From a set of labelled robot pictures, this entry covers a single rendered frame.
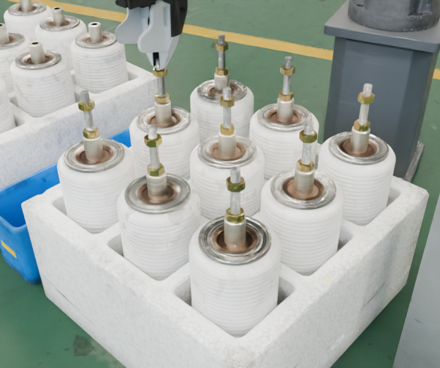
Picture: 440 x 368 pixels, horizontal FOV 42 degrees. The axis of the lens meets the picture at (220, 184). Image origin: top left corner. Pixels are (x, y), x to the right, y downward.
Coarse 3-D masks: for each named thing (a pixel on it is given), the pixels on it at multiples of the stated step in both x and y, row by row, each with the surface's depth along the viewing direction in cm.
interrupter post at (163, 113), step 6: (156, 102) 77; (168, 102) 77; (156, 108) 77; (162, 108) 77; (168, 108) 77; (156, 114) 78; (162, 114) 77; (168, 114) 78; (156, 120) 78; (162, 120) 78; (168, 120) 78
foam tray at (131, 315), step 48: (48, 192) 78; (48, 240) 75; (96, 240) 70; (384, 240) 71; (48, 288) 84; (96, 288) 71; (144, 288) 63; (288, 288) 65; (336, 288) 65; (384, 288) 80; (96, 336) 79; (144, 336) 67; (192, 336) 58; (288, 336) 60; (336, 336) 72
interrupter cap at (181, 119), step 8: (144, 112) 80; (152, 112) 80; (176, 112) 80; (184, 112) 80; (136, 120) 79; (144, 120) 79; (152, 120) 79; (176, 120) 79; (184, 120) 79; (144, 128) 77; (160, 128) 77; (168, 128) 77; (176, 128) 77; (184, 128) 77
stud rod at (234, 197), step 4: (232, 168) 54; (236, 168) 54; (232, 172) 54; (236, 172) 54; (232, 176) 54; (236, 176) 54; (232, 180) 54; (236, 180) 54; (232, 192) 55; (232, 196) 55; (236, 196) 55; (232, 200) 56; (236, 200) 56; (232, 204) 56; (236, 204) 56; (232, 208) 56; (236, 208) 56; (232, 212) 57; (236, 212) 57
